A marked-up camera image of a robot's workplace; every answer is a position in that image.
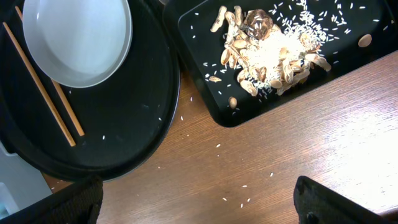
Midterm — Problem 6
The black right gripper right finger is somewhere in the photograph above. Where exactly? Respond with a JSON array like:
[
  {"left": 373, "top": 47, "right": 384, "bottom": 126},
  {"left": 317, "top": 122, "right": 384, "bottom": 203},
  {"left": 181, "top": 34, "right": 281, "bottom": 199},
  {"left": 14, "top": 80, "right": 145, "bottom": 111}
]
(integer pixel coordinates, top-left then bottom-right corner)
[{"left": 294, "top": 175, "right": 392, "bottom": 224}]

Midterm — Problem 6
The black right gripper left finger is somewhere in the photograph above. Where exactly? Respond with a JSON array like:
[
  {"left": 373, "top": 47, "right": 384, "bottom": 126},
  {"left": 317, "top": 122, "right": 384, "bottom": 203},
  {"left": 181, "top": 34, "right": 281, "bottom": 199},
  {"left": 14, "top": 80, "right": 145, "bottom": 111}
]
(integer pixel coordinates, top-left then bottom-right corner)
[{"left": 1, "top": 176, "right": 103, "bottom": 224}]

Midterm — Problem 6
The white round plate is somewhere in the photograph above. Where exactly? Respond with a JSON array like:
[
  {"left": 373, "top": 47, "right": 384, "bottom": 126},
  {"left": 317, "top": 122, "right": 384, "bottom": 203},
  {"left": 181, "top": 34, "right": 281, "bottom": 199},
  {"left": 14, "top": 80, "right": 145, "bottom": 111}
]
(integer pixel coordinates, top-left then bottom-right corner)
[{"left": 22, "top": 0, "right": 133, "bottom": 88}]

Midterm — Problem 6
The wooden chopstick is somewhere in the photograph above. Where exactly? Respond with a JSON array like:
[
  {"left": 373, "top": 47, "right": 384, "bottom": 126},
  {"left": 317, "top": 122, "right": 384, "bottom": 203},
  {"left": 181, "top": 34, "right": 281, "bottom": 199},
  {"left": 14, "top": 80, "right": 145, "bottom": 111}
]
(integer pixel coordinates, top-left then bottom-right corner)
[
  {"left": 14, "top": 5, "right": 86, "bottom": 137},
  {"left": 2, "top": 22, "right": 76, "bottom": 147}
]

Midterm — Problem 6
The grey dishwasher rack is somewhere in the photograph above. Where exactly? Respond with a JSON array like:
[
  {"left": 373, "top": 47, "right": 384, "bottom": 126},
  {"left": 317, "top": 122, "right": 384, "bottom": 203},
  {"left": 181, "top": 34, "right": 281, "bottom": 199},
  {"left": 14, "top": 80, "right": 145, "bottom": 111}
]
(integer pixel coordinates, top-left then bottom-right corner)
[{"left": 0, "top": 145, "right": 52, "bottom": 219}]

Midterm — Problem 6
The round black tray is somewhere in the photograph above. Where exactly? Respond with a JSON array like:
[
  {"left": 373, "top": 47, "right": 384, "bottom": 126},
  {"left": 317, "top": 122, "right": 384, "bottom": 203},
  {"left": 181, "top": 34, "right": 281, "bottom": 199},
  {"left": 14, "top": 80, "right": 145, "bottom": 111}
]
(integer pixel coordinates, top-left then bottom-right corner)
[{"left": 1, "top": 1, "right": 180, "bottom": 181}]

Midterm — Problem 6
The rice and nutshell pile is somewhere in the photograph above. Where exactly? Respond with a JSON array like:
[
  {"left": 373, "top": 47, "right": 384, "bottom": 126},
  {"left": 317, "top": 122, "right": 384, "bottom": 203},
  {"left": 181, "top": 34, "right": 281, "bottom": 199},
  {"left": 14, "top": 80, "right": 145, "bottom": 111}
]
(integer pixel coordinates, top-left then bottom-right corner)
[{"left": 189, "top": 0, "right": 389, "bottom": 110}]

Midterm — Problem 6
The black rectangular tray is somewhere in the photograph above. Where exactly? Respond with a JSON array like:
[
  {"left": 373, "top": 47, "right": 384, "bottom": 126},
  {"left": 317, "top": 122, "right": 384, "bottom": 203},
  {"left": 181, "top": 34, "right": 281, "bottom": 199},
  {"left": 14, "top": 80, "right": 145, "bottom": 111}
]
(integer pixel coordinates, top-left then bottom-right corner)
[{"left": 163, "top": 1, "right": 397, "bottom": 127}]

